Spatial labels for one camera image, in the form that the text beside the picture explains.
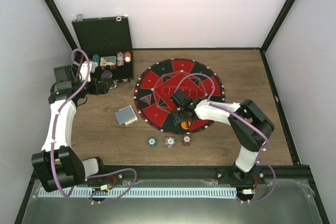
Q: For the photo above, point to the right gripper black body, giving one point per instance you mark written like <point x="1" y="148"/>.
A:
<point x="180" y="118"/>

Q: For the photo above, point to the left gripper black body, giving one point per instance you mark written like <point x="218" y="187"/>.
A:
<point x="95" y="91"/>

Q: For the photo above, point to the orange round button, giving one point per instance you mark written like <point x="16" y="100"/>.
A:
<point x="186" y="125"/>

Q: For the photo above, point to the brown poker chip stack table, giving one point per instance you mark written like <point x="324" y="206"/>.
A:
<point x="186" y="140"/>

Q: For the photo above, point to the green poker chip stack table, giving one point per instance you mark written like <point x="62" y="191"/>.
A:
<point x="152" y="142"/>

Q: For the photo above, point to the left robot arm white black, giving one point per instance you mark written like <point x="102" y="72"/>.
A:
<point x="56" y="165"/>

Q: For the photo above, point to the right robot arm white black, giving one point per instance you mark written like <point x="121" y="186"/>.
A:
<point x="250" y="125"/>

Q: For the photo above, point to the clear dealer button in case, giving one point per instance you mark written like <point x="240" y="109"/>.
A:
<point x="107" y="74"/>

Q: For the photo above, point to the card deck in case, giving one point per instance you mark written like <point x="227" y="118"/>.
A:
<point x="108" y="61"/>

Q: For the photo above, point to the green chip stack in case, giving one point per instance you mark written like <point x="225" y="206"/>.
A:
<point x="96" y="60"/>

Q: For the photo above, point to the blue white chips in case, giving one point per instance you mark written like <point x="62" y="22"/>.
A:
<point x="120" y="59"/>

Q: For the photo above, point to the round red black poker mat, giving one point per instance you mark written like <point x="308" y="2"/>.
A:
<point x="154" y="88"/>

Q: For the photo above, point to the orange chips in case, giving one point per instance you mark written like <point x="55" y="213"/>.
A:
<point x="127" y="57"/>

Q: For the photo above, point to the black poker case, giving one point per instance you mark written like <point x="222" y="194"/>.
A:
<point x="106" y="36"/>

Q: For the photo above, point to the white card box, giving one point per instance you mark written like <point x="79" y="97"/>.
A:
<point x="131" y="121"/>

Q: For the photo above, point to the metal sheet front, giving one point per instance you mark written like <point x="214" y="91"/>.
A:
<point x="286" y="201"/>

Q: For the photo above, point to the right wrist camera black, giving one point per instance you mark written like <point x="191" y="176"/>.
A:
<point x="181" y="99"/>

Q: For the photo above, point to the silver case handle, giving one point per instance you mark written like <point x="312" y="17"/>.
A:
<point x="115" y="82"/>

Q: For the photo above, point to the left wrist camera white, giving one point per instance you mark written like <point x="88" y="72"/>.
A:
<point x="86" y="69"/>

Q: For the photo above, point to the light blue slotted cable duct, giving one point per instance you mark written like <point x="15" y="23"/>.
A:
<point x="212" y="192"/>

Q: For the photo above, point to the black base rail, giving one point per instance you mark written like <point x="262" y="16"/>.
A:
<point x="225" y="175"/>

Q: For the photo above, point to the black aluminium frame post left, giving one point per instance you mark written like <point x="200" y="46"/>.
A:
<point x="61" y="23"/>

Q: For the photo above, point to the black aluminium frame post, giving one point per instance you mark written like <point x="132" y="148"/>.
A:
<point x="61" y="23"/>
<point x="288" y="4"/>

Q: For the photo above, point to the black aluminium frame post right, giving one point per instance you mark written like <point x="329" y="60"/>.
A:
<point x="288" y="4"/>

